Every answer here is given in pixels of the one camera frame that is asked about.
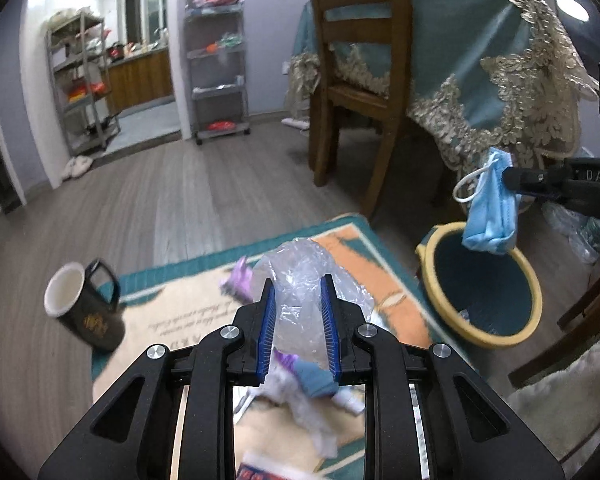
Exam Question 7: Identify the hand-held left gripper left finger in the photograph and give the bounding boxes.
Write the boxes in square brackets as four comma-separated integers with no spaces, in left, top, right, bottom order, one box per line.
[37,276,278,480]

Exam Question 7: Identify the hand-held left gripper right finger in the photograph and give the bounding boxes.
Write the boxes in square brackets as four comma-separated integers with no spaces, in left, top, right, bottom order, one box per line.
[320,274,566,480]

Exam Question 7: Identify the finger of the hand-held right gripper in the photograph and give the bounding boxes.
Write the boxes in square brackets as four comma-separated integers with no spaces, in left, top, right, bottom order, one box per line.
[515,183,571,207]
[501,166,568,185]

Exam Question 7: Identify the blue face mask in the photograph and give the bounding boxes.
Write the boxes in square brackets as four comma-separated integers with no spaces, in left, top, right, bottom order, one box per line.
[454,147,520,256]

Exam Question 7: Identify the clear plastic bag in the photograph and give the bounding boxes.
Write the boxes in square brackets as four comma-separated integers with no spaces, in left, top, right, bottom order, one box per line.
[252,237,376,366]

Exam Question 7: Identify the white tissue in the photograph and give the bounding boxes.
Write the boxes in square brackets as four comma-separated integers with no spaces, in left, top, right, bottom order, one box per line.
[252,355,366,458]

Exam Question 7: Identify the teal bin with yellow rim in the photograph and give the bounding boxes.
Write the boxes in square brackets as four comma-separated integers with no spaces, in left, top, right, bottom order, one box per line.
[414,222,543,350]

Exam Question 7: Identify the crumpled clear plastic bags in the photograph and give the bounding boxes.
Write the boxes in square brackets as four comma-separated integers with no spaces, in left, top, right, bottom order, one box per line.
[542,200,600,266]

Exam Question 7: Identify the purple spray bottle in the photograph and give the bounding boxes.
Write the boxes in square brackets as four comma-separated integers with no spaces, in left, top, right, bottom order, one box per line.
[220,256,255,305]

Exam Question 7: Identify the teal and orange printed mat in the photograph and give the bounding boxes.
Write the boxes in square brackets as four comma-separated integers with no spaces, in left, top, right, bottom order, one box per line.
[91,213,461,480]

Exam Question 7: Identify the dark wooden chair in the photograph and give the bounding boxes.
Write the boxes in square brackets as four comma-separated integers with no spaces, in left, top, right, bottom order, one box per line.
[507,240,600,391]

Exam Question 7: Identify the white printed packet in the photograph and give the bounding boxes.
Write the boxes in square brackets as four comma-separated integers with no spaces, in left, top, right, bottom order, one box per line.
[236,451,322,480]

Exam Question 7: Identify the round ceiling lamp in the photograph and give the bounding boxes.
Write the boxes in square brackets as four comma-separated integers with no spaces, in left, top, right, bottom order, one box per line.
[556,0,591,23]

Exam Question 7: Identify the black mug with white inside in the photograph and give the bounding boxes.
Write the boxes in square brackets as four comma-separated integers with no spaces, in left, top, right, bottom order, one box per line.
[44,258,127,352]

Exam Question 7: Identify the white fluffy blanket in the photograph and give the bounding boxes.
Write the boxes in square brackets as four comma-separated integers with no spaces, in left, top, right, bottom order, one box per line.
[505,330,600,476]

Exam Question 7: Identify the brown wooden chair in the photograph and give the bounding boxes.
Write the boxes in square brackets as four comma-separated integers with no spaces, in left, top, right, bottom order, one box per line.
[304,0,413,221]

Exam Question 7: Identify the pair of white slippers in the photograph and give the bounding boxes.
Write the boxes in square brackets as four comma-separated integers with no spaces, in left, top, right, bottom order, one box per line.
[60,156,95,181]

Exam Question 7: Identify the grey wheeled trolley rack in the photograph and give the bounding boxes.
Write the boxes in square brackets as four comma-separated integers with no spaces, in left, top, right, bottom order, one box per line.
[182,0,251,146]

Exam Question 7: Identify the wooden kitchen cabinet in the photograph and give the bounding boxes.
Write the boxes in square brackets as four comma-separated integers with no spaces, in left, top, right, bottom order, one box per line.
[100,47,175,113]

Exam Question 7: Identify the metal storage rack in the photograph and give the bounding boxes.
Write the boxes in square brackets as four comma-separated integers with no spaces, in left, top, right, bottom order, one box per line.
[45,7,122,157]

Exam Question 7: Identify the window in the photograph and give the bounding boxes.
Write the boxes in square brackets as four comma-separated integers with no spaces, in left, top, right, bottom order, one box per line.
[119,0,168,46]

